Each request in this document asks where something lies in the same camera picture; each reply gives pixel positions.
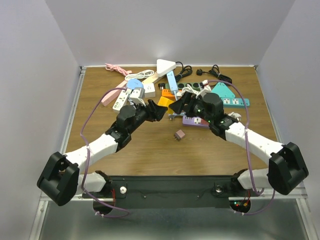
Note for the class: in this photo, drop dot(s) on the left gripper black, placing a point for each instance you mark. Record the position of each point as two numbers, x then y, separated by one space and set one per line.
154 112

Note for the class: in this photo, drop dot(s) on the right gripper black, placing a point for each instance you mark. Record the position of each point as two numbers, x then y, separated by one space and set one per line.
178 105

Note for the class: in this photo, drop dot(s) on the yellow cube socket adapter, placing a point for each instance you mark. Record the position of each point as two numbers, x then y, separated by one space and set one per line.
164 102

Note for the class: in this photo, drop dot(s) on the white usb power strip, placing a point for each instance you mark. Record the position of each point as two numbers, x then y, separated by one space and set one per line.
121 100

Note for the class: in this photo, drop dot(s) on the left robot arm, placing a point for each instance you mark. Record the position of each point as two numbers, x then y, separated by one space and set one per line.
61 177

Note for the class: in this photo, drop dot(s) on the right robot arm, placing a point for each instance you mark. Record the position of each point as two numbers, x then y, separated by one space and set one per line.
286 167

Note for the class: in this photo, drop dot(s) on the small pink plug adapter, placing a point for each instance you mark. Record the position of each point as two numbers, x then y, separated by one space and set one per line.
179 135

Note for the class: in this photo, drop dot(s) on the orange power strip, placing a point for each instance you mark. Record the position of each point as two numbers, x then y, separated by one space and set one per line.
166 93

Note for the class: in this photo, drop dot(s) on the white cube socket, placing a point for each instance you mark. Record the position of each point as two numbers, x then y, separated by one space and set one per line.
149 90

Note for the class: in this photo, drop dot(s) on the light blue power strip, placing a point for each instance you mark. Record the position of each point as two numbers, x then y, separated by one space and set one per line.
172 82

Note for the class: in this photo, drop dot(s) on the purple pink power strip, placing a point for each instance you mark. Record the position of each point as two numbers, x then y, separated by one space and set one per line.
194 122

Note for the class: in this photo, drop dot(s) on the beige wooden power strip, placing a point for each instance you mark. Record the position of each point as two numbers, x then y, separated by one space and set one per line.
153 78

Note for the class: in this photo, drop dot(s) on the round light blue socket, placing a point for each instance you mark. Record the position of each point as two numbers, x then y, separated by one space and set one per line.
134 83

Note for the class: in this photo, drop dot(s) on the white triangular power strip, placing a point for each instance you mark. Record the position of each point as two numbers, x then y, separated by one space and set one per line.
164 66

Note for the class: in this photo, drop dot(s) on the teal triangular power strip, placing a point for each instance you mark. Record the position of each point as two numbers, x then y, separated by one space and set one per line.
222 91

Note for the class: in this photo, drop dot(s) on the teal long power strip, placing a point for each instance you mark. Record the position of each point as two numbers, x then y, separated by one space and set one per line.
235 102

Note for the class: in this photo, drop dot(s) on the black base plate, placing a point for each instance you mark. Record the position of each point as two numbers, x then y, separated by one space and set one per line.
171 192

